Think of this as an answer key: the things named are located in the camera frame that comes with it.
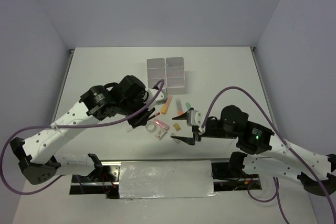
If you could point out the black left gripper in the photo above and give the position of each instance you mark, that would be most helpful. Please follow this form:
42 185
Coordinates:
142 120

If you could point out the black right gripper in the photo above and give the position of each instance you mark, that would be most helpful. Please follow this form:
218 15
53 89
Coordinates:
188 140

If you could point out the small yellow box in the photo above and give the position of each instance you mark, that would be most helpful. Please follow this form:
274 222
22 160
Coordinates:
177 126

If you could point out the pink utility knife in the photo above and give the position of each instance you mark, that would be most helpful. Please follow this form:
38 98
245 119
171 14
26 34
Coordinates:
161 124

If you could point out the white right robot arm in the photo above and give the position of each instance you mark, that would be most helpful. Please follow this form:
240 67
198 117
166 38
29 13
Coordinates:
260 151

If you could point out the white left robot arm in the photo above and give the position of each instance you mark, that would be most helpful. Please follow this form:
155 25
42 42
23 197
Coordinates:
38 155

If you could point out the clear tape roll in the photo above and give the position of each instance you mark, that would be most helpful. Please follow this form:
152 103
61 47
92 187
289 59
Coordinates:
150 127

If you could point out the white eraser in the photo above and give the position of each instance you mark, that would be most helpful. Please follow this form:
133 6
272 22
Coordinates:
173 136

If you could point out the orange highlighter clear cap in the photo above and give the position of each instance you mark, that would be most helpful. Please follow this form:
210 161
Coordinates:
179 106

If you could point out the white red staple box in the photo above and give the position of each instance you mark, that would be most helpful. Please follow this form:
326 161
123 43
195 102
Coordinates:
160 133

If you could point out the pink yellow highlighter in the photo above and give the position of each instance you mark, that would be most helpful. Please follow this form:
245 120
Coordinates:
166 105

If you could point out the silver foil cover plate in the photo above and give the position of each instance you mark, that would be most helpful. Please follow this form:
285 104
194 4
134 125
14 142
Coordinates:
173 179

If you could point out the white left divided container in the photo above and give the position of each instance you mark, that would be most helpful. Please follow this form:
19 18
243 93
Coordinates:
156 71

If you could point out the white divided container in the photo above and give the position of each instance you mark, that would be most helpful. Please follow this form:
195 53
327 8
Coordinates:
156 71
175 76

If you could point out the white right divided container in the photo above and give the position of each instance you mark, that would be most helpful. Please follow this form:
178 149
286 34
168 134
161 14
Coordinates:
175 76

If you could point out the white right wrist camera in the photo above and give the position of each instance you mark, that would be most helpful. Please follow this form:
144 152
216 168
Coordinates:
196 118

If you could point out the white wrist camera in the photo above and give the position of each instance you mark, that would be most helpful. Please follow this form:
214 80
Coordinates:
196 118
159 100

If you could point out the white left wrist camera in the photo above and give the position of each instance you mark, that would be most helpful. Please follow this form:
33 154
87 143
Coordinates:
159 100

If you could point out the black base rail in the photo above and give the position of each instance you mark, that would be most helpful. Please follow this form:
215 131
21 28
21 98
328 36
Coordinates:
108 183

